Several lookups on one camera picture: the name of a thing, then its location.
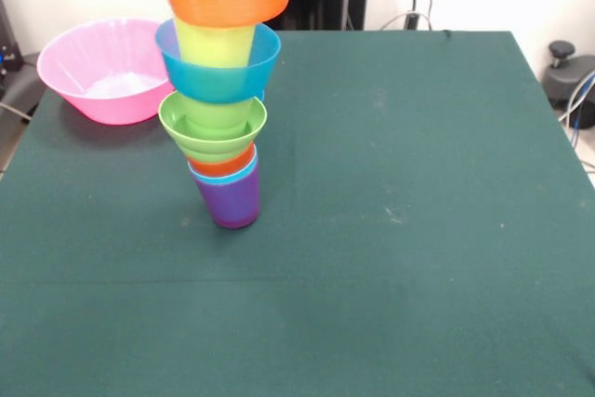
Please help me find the black office chair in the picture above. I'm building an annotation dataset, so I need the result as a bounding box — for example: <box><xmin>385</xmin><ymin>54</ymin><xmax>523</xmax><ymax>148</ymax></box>
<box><xmin>543</xmin><ymin>40</ymin><xmax>595</xmax><ymax>114</ymax></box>

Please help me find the large pink bowl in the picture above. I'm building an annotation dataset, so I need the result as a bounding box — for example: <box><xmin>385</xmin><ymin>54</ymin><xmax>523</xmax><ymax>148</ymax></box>
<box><xmin>36</xmin><ymin>18</ymin><xmax>177</xmax><ymax>126</ymax></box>

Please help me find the green bowl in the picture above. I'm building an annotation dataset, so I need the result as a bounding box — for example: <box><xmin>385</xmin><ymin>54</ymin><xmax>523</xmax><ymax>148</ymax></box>
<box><xmin>157</xmin><ymin>91</ymin><xmax>269</xmax><ymax>162</ymax></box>

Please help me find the grey cable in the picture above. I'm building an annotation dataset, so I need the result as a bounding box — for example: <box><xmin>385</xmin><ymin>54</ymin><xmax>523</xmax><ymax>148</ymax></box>
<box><xmin>0</xmin><ymin>101</ymin><xmax>33</xmax><ymax>125</ymax></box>

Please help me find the dark green table cloth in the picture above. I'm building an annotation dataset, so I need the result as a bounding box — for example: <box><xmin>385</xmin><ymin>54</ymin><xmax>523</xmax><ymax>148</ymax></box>
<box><xmin>0</xmin><ymin>28</ymin><xmax>595</xmax><ymax>397</ymax></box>

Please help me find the black device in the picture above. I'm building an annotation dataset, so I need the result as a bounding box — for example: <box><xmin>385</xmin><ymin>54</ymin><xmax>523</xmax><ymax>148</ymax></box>
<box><xmin>0</xmin><ymin>0</ymin><xmax>24</xmax><ymax>77</ymax></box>

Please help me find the yellow-green cup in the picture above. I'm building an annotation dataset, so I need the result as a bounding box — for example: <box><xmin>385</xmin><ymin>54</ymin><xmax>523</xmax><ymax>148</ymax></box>
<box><xmin>174</xmin><ymin>18</ymin><xmax>258</xmax><ymax>68</ymax></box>

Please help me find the blue cable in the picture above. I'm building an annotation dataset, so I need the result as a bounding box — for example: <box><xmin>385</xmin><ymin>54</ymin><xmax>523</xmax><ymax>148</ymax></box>
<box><xmin>557</xmin><ymin>69</ymin><xmax>595</xmax><ymax>138</ymax></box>

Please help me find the blue cup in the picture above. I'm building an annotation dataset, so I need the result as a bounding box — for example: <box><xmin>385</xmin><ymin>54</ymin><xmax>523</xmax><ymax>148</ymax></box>
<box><xmin>187</xmin><ymin>157</ymin><xmax>259</xmax><ymax>186</ymax></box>

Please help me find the purple cup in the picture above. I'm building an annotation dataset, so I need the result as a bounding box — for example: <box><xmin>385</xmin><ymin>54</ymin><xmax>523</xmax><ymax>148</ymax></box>
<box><xmin>192</xmin><ymin>168</ymin><xmax>261</xmax><ymax>230</ymax></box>

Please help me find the orange cup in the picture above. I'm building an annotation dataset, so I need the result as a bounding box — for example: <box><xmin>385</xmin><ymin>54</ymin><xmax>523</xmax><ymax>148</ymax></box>
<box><xmin>188</xmin><ymin>143</ymin><xmax>258</xmax><ymax>179</ymax></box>

